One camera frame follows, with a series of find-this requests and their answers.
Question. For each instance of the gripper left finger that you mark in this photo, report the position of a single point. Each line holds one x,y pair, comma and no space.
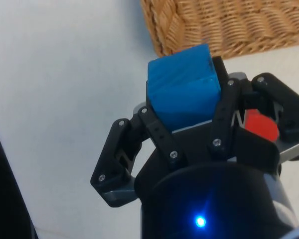
114,154

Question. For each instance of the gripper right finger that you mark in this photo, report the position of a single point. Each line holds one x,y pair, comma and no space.
224,119

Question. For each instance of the blue cube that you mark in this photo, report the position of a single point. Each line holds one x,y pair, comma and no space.
182,89

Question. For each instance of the wicker basket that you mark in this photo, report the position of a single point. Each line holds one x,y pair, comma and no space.
226,25

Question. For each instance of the red block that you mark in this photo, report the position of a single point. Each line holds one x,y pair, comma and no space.
261,124

